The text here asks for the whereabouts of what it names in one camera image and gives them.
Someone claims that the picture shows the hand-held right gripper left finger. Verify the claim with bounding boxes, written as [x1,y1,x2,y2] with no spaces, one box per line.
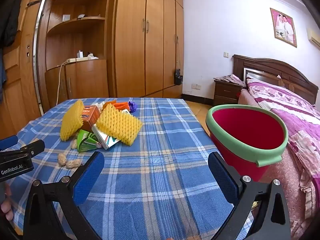
[25,151,105,240]

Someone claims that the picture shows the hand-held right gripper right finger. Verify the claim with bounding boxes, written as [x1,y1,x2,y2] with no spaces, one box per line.
[208,151,292,240]

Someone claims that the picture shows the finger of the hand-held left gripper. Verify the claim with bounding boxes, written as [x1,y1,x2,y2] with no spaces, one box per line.
[0,139,45,158]
[0,135,18,151]

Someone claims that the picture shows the white striped cardboard box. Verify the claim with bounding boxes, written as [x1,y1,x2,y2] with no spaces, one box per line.
[91,124,122,150]

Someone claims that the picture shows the yellow foam fruit net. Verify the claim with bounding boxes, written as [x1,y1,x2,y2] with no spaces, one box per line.
[60,99,85,142]
[96,104,143,146]

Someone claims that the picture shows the red bucket with green rim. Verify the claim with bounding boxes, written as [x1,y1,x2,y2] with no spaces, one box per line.
[205,104,289,182]

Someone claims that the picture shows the orange cardboard box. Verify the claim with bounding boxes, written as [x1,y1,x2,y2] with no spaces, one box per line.
[80,105,101,133]

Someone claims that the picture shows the orange plastic bag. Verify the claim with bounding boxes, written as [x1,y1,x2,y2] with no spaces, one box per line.
[104,100,131,112]

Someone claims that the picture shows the person's left hand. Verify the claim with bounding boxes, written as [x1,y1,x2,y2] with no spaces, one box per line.
[0,183,14,222]

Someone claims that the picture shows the wooden door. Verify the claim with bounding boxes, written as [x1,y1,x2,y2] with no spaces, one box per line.
[0,0,50,130]

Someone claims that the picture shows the blue plaid tablecloth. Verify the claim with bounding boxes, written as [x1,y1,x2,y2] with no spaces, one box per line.
[5,97,250,240]

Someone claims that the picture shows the blue hanging garment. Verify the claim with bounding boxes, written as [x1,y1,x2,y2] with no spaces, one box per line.
[0,47,7,103]

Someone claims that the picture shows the dark wooden nightstand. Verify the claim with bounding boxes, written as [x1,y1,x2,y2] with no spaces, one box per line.
[213,79,244,106]

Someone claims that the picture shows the wooden corner shelf unit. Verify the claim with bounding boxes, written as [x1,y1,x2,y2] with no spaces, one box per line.
[44,0,115,105]

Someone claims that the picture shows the purple floral bedspread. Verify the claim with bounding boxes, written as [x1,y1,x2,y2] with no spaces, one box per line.
[246,78,320,220]

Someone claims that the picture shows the folded floral clothes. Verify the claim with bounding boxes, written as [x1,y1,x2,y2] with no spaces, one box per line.
[216,74,247,85]

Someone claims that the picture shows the black hanging bag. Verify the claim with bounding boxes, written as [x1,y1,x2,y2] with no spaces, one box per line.
[174,35,183,85]

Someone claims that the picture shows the dark wooden headboard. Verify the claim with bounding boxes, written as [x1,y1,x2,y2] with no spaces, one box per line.
[232,54,319,105]

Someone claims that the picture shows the dark hanging jacket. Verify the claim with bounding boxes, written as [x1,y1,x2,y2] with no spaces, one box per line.
[0,0,25,48]

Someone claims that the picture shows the wooden wardrobe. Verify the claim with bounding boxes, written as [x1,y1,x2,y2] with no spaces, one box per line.
[110,0,185,98]

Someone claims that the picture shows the white power cable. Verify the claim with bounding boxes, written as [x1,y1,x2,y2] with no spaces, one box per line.
[56,61,68,105]

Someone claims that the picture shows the framed wall photo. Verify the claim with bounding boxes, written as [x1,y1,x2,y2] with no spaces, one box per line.
[269,7,297,48]

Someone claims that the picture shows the wall air conditioner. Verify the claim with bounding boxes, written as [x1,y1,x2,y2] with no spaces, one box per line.
[307,27,320,47]

